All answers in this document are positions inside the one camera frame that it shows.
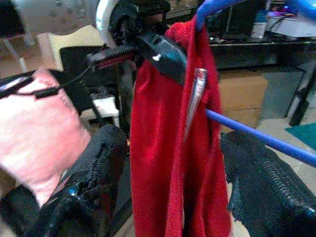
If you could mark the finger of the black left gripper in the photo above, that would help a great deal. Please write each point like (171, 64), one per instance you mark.
(165, 56)

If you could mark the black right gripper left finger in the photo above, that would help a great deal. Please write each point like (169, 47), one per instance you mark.
(98, 160)

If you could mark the brown cardboard box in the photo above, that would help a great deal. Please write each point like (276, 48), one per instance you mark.
(243, 98)

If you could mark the red t-shirt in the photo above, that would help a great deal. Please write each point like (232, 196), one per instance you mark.
(160, 148)

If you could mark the white box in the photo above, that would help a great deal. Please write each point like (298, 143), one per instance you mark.
(291, 26)

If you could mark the teal floor mat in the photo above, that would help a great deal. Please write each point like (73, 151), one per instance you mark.
(302, 137)

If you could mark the white plastic bottle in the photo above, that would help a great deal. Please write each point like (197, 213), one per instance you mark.
(260, 23)

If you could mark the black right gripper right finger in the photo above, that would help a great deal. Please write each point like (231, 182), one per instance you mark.
(266, 187)

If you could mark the pale pink cloth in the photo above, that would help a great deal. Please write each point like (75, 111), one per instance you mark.
(32, 138)

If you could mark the purple plastic hanger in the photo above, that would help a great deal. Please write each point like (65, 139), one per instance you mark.
(259, 134)

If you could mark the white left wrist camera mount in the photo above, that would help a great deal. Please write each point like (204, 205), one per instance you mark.
(102, 22)

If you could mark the black desk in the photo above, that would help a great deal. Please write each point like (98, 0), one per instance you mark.
(259, 53)

